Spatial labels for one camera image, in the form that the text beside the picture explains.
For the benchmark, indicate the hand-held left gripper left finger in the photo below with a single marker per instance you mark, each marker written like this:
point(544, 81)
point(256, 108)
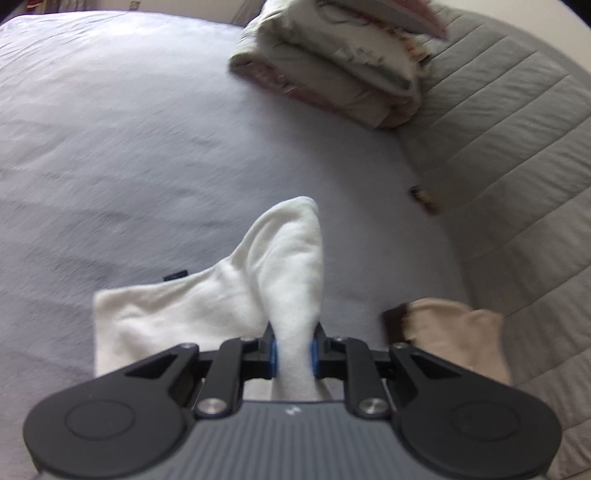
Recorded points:
point(273, 361)

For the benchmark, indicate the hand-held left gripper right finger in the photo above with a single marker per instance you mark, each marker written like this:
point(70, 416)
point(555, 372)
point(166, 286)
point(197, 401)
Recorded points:
point(314, 361)

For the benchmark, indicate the white long-sleeve shirt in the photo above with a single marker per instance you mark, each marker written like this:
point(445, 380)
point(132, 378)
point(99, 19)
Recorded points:
point(277, 267)

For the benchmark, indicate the small brown object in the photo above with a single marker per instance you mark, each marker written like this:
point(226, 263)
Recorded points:
point(424, 199)

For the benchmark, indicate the bed with grey blanket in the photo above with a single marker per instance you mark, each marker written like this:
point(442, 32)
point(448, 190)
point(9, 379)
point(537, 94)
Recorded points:
point(138, 138)

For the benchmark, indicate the quilted grey headboard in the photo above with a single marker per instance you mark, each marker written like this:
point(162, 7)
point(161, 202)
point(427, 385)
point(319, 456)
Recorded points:
point(517, 161)

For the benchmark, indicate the folded grey quilt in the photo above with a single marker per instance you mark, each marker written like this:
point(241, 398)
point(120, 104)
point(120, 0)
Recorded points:
point(332, 69)

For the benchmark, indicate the maroon pillow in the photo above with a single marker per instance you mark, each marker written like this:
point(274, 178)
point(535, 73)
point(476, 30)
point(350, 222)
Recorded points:
point(415, 14)

